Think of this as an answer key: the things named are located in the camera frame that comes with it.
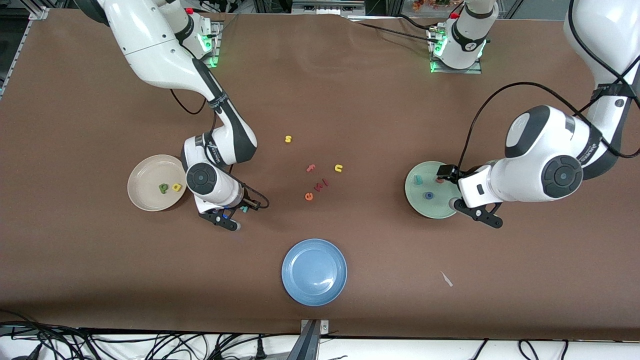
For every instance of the white paper scrap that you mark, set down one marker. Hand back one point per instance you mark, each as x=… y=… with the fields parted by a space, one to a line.
x=446 y=279

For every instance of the blue plate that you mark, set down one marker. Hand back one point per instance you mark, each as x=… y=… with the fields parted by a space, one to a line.
x=314 y=272

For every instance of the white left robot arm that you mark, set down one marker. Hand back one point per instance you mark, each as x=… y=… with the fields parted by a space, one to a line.
x=530 y=175

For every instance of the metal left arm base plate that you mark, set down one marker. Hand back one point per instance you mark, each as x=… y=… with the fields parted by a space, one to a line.
x=477 y=70

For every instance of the light green plate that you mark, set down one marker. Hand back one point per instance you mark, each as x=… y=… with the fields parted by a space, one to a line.
x=417 y=200

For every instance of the beige brown plate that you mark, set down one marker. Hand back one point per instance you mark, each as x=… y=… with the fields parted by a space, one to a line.
x=147 y=175

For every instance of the brown table cover sheet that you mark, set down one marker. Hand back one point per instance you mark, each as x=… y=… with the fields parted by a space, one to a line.
x=100 y=260

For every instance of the green foam letter p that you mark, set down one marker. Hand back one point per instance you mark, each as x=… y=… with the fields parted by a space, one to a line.
x=160 y=188

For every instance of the aluminium frame corner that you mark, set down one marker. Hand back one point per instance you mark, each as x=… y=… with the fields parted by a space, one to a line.
x=40 y=12

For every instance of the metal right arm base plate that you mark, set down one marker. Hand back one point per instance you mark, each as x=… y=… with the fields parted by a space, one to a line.
x=217 y=45

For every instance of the grey equipment box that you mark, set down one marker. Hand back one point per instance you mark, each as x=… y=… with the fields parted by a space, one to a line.
x=325 y=7

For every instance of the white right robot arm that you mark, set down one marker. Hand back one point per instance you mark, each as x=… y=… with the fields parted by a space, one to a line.
x=150 y=45

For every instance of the metal camera pole bracket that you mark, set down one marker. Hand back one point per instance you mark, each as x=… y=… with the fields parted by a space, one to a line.
x=310 y=345

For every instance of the orange flower decoration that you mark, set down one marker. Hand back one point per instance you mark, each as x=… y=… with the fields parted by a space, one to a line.
x=425 y=5

